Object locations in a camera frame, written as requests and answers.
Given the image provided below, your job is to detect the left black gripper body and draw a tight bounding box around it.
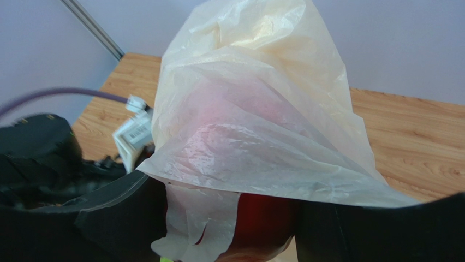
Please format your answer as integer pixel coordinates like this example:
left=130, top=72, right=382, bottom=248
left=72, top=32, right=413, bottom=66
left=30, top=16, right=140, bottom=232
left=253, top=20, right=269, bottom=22
left=136, top=143, right=156, bottom=167

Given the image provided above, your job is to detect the banana print plastic bag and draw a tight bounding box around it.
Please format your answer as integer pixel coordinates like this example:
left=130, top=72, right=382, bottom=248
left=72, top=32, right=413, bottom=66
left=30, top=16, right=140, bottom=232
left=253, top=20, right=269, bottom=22
left=138, top=1, right=416, bottom=261

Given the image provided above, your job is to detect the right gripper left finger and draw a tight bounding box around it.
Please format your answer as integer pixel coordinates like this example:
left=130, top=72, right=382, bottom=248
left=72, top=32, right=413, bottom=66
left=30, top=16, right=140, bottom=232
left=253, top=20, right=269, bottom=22
left=32, top=171, right=166, bottom=261

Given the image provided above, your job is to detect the red fake fruit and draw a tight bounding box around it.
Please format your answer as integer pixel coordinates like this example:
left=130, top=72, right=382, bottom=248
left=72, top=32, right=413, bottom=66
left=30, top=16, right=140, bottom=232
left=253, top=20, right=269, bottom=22
left=216, top=193, right=300, bottom=261

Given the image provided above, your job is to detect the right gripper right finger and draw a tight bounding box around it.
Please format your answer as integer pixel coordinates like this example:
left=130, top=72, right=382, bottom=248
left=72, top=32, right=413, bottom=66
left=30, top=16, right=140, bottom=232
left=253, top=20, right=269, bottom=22
left=295, top=199, right=464, bottom=261

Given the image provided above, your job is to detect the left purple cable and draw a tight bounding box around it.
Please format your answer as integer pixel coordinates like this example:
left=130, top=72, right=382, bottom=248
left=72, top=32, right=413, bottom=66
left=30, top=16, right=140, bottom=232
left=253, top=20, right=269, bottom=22
left=0, top=87, right=130, bottom=119

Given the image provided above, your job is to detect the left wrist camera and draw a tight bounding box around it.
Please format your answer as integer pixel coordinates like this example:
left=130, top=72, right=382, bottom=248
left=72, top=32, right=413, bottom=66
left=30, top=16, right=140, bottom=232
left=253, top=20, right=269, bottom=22
left=112, top=95, right=153, bottom=173

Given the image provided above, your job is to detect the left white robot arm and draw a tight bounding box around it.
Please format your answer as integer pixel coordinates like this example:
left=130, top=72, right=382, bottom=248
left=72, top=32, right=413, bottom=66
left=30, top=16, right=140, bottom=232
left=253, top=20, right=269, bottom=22
left=1, top=114, right=166, bottom=217

